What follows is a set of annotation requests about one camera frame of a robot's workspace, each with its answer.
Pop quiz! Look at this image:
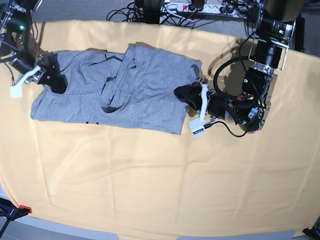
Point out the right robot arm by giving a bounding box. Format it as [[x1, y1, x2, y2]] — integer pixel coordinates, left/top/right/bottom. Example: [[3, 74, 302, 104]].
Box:
[[0, 0, 68, 98]]

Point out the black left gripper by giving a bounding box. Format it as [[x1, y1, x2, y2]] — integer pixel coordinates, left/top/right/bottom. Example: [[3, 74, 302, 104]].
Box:
[[173, 81, 234, 122]]

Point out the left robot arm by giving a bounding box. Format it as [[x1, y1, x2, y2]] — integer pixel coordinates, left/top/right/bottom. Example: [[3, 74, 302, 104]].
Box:
[[174, 0, 306, 138]]

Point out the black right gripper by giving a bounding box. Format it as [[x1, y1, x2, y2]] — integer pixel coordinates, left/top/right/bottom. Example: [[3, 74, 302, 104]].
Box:
[[23, 53, 68, 94]]

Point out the grey t-shirt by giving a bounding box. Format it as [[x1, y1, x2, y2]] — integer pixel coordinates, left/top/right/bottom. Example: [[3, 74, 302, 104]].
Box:
[[30, 45, 202, 135]]

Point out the white power strip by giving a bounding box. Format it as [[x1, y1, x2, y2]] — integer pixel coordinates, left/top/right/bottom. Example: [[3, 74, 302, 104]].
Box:
[[161, 1, 247, 19]]

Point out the blue red clamp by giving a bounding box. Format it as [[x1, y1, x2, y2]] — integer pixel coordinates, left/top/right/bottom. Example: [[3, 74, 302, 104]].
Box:
[[0, 198, 32, 221]]

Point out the yellow table cloth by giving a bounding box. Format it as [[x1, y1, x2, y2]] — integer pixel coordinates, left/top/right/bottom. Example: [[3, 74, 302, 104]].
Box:
[[0, 19, 320, 238]]

